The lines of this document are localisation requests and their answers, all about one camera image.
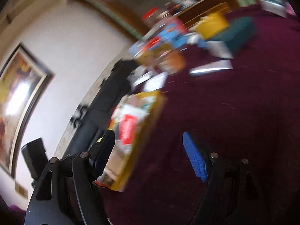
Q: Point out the red lid plastic jar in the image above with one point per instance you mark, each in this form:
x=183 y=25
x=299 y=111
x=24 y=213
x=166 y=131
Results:
x=151 y=17

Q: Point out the red and white snack bag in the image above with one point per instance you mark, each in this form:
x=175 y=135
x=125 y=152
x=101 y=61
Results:
x=127 y=128

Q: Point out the dark green long box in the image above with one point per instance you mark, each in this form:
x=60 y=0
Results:
x=228 y=42

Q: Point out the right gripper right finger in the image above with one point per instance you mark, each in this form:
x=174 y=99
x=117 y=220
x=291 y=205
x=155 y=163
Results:
x=195 y=156

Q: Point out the orange label plastic jar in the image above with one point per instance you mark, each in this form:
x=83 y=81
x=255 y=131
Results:
x=161 y=56

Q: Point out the gold cardboard box near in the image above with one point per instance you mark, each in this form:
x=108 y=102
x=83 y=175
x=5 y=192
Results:
x=147 y=106

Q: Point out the black bag on chair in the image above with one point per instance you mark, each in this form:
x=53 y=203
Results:
x=93 y=119

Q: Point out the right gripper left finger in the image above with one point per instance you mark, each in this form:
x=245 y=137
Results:
x=65 y=193

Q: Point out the silver tube package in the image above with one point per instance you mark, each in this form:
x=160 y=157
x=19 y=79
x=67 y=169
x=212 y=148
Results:
x=213 y=67

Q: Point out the gold cardboard box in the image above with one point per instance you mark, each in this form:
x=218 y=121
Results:
x=211 y=25
x=147 y=106

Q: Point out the framed wall painting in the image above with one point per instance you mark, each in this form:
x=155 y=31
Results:
x=23 y=81

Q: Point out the purple velvet tablecloth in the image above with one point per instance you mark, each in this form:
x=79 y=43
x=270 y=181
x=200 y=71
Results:
x=248 y=115

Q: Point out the gold cardboard box far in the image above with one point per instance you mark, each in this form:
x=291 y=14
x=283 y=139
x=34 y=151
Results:
x=211 y=25

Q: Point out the blue label plastic jar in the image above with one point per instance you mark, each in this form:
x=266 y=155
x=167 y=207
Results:
x=171 y=30

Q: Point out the white teal tissue box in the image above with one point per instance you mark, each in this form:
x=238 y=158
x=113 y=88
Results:
x=278 y=7

